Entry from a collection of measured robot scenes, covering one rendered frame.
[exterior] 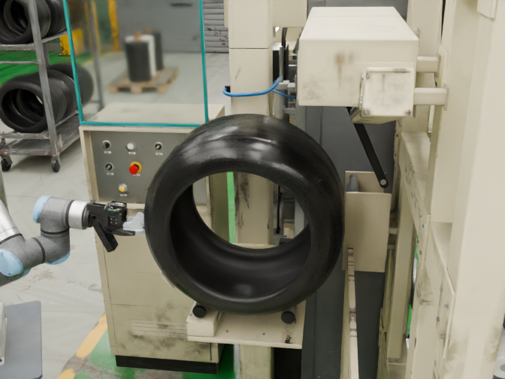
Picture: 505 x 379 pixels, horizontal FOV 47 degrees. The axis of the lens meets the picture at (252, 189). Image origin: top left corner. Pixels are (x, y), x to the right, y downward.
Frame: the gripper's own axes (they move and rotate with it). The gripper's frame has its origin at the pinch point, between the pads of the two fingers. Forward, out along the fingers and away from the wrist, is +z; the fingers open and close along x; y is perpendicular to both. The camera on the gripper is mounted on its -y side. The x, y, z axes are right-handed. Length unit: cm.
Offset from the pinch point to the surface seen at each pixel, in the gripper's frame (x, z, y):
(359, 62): -34, 54, 67
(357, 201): 22, 64, 11
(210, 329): -8.5, 23.5, -27.0
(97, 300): 121, -66, -122
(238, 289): 3.9, 29.7, -18.5
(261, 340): -7.7, 40.0, -28.3
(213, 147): -10.5, 20.2, 34.9
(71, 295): 124, -84, -124
